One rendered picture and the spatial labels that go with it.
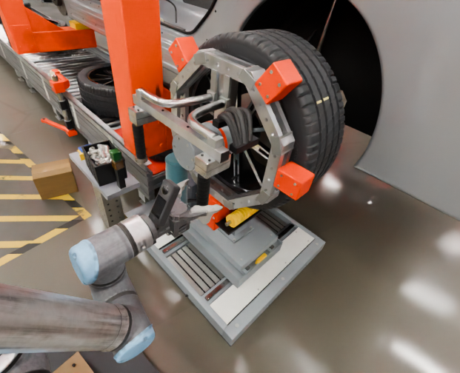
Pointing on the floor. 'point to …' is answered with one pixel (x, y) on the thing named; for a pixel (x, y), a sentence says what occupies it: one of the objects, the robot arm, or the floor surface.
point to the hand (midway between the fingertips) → (206, 190)
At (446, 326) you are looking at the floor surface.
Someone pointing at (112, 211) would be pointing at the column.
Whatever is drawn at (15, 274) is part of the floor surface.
